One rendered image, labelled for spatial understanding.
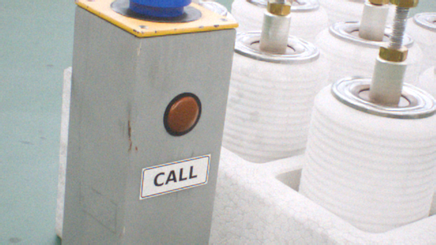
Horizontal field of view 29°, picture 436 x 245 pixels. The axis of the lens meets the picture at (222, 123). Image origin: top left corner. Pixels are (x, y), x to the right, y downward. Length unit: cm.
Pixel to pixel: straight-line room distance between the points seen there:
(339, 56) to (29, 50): 79
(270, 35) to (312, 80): 5
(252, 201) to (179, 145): 12
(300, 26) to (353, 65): 10
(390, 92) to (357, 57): 13
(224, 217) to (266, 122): 8
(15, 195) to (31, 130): 18
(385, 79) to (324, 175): 8
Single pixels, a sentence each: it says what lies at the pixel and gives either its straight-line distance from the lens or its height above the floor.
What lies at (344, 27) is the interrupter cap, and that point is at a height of 25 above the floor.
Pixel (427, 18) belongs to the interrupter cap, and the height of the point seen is 25.
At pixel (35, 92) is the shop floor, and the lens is 125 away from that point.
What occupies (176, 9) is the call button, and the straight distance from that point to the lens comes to 49.
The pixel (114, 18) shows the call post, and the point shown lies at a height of 31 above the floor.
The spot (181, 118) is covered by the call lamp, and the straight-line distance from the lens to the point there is 48.
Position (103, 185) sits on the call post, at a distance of 51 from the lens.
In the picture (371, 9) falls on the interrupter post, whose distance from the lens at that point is 75.
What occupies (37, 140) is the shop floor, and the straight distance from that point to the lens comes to 109.
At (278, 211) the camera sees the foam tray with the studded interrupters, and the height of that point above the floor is 17.
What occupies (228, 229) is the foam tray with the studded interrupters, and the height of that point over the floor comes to 14.
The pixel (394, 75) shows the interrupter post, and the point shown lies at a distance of 59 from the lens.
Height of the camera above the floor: 44
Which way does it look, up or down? 22 degrees down
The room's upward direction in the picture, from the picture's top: 7 degrees clockwise
